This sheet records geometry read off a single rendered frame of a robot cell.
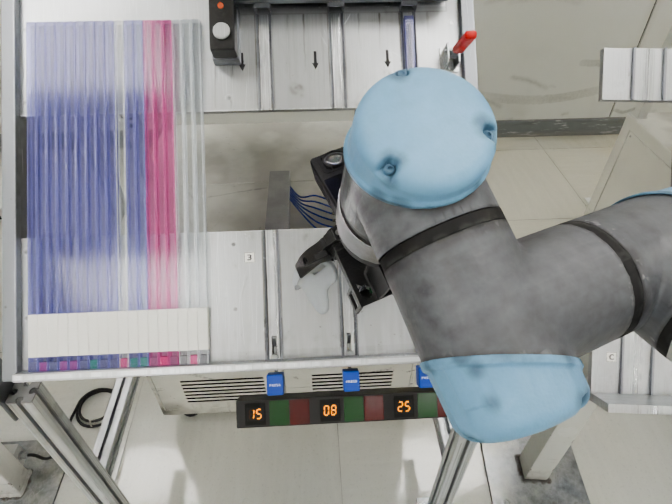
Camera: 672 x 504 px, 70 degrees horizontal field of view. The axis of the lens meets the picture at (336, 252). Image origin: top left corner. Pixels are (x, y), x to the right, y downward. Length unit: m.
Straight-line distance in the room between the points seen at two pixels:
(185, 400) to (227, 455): 0.19
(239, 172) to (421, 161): 1.09
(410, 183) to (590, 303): 0.11
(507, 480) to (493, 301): 1.24
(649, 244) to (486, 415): 0.13
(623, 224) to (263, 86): 0.57
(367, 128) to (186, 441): 1.35
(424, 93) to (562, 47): 2.56
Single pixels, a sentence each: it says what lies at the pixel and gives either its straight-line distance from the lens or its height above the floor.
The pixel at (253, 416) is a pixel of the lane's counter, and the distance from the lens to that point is 0.75.
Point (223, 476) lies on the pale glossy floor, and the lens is 1.45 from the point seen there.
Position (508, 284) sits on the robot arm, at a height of 1.13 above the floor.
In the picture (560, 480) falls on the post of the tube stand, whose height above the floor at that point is 0.01.
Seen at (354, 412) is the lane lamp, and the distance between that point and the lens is 0.75.
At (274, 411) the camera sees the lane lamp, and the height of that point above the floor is 0.66.
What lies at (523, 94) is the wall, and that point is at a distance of 2.83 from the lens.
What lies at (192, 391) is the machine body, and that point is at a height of 0.17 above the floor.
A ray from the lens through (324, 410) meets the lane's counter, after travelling 0.74.
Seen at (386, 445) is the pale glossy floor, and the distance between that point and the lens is 1.46.
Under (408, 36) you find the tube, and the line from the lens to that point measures 0.80.
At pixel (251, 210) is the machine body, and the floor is 0.62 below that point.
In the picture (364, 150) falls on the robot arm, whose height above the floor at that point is 1.18.
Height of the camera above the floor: 1.30
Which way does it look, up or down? 42 degrees down
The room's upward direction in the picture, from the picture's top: straight up
